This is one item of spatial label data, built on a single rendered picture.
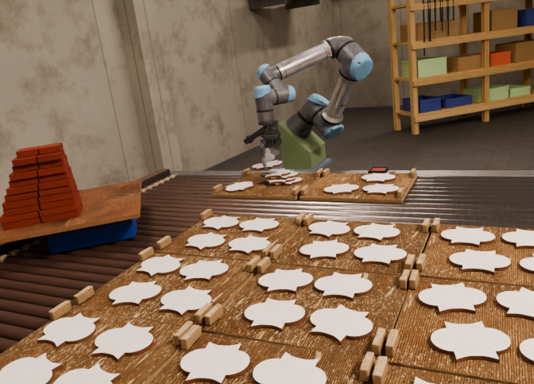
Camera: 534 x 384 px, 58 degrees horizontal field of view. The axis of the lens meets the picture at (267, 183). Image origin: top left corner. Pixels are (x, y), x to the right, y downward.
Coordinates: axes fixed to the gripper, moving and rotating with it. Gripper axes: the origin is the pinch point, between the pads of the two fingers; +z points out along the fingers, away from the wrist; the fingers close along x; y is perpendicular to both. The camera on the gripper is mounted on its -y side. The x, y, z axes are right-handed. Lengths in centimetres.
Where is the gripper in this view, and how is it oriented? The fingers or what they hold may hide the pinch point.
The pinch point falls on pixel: (267, 164)
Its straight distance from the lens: 221.7
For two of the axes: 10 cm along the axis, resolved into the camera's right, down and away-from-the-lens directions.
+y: 9.6, -0.5, -2.6
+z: 1.2, 9.6, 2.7
